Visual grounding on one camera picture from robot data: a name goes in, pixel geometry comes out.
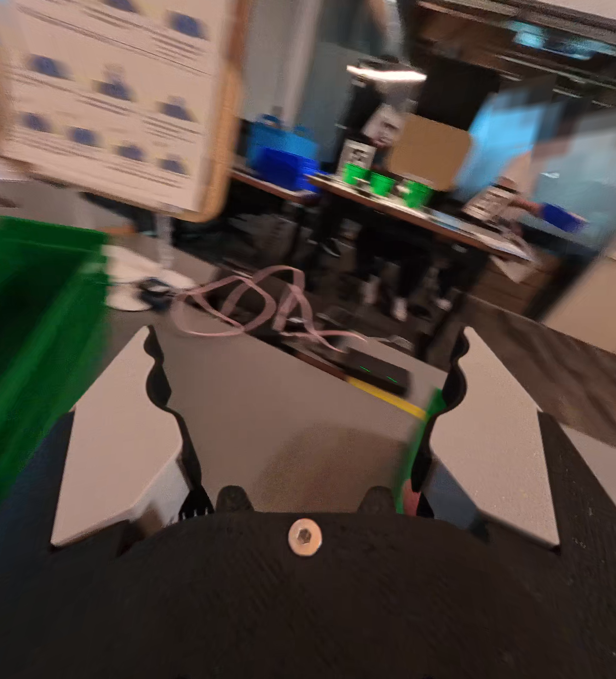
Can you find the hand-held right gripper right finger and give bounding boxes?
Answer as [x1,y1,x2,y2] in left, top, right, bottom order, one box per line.
[411,326,560,547]

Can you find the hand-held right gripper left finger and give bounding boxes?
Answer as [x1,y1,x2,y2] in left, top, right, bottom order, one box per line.
[50,325,214,547]

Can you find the green bins clear case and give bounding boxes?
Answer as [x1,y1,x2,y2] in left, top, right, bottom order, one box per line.
[342,163,397,196]

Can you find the stack of blue bins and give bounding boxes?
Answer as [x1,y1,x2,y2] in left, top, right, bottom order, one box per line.
[247,114,320,193]

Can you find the yellow tape strip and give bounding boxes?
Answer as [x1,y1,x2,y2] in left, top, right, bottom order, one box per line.
[347,377,428,423]

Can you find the grey device green light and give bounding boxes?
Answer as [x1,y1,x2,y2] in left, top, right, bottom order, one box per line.
[340,347,410,396]

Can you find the black box blue stripe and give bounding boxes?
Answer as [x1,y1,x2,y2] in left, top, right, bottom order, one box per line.
[137,277,175,313]

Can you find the stack of cardboard boxes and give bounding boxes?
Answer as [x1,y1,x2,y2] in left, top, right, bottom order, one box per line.
[472,255,559,320]

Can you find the white door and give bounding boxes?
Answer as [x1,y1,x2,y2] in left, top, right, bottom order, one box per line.
[539,223,616,361]

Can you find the wooden workbench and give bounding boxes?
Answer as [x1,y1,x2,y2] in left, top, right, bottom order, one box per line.
[231,167,317,206]
[308,175,532,262]

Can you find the blue plastic bin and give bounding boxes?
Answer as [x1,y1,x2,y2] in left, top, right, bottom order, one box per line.
[541,203,588,233]

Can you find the framed fiducial tag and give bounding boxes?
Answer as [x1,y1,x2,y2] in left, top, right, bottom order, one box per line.
[340,140,378,176]
[462,186,516,221]

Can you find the small green bin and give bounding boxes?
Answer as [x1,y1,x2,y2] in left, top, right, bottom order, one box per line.
[401,180,434,208]

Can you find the brown cardboard panel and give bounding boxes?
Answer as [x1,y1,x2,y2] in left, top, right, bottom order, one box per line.
[387,114,473,192]

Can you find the instruction poster board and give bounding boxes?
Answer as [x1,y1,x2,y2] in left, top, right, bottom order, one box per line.
[0,0,250,222]

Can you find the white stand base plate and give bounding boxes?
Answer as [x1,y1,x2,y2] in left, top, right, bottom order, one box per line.
[106,212,197,312]

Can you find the pink cable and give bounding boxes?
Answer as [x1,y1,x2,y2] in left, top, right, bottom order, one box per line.
[172,265,368,354]

